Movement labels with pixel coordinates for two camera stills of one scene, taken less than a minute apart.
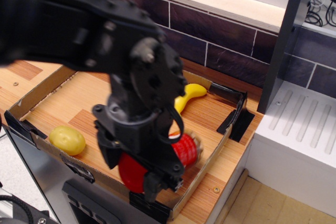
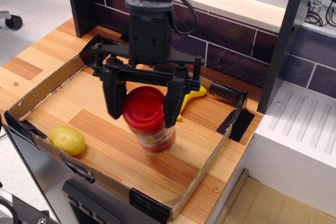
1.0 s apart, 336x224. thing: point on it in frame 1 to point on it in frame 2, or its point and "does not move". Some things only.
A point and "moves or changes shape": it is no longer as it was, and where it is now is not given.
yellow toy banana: x=191 y=90 does not move
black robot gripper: x=126 y=124 to x=149 y=57
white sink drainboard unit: x=293 y=152 does not move
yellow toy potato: x=67 y=140 does not move
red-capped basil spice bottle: x=132 y=168 moves or changes shape
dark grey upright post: x=291 y=16 does not move
